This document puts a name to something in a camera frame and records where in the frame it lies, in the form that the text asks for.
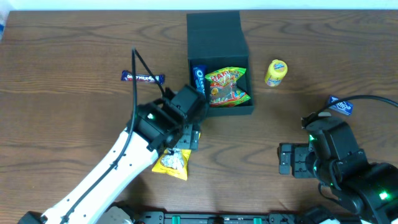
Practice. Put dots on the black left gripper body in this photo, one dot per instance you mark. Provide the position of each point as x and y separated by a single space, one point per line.
189 140

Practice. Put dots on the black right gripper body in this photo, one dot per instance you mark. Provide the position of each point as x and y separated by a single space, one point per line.
286 158

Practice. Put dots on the yellow snack bag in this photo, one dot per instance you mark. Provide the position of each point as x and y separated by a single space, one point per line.
174 161

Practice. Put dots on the green Haribo gummy bag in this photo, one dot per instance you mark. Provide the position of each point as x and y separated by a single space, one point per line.
224 91

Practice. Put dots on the blue Oreo cookie pack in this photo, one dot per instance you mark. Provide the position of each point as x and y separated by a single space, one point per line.
199 72

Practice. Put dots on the Dairy Milk chocolate bar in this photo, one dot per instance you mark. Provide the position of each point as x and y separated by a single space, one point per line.
126 76

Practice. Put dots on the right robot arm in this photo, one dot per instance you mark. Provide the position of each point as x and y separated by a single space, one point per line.
368 190

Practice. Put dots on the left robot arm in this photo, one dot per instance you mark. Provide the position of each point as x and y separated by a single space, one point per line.
153 128

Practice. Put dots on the blue Eclipse mint box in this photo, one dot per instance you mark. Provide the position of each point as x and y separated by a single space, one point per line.
344 107

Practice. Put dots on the yellow candy bottle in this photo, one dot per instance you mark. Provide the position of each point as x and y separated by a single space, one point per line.
276 72

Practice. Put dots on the dark green open box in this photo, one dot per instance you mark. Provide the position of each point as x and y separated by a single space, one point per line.
216 40

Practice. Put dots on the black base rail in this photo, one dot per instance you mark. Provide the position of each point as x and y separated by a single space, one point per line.
197 218

